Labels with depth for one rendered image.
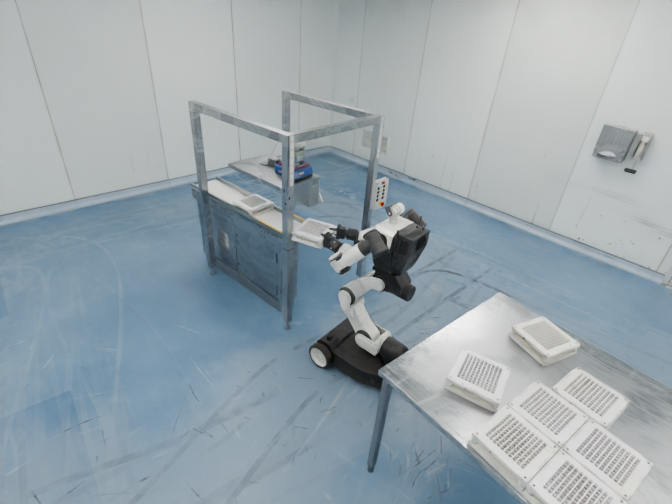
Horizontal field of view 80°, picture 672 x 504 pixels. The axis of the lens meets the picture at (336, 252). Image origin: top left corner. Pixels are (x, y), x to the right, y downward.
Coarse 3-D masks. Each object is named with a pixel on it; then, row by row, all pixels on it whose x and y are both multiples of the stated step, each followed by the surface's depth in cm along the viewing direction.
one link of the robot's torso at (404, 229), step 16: (384, 224) 242; (400, 224) 244; (416, 224) 245; (384, 240) 235; (400, 240) 234; (416, 240) 230; (384, 256) 244; (400, 256) 238; (416, 256) 246; (400, 272) 243
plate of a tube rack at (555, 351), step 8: (536, 320) 224; (512, 328) 218; (520, 328) 217; (544, 328) 218; (520, 336) 214; (528, 336) 212; (568, 336) 214; (536, 344) 207; (568, 344) 209; (576, 344) 209; (544, 352) 203; (552, 352) 203; (560, 352) 204
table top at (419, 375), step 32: (480, 320) 232; (512, 320) 234; (416, 352) 207; (448, 352) 208; (480, 352) 210; (512, 352) 211; (416, 384) 189; (512, 384) 193; (544, 384) 194; (608, 384) 197; (640, 384) 198; (448, 416) 175; (480, 416) 176; (640, 416) 182; (640, 448) 168
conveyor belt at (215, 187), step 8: (208, 184) 379; (216, 184) 380; (224, 184) 381; (216, 192) 364; (224, 192) 365; (232, 192) 367; (240, 192) 368; (232, 200) 352; (256, 216) 329; (264, 216) 330; (272, 216) 331; (280, 216) 332; (272, 224) 319; (280, 224) 320; (296, 224) 322
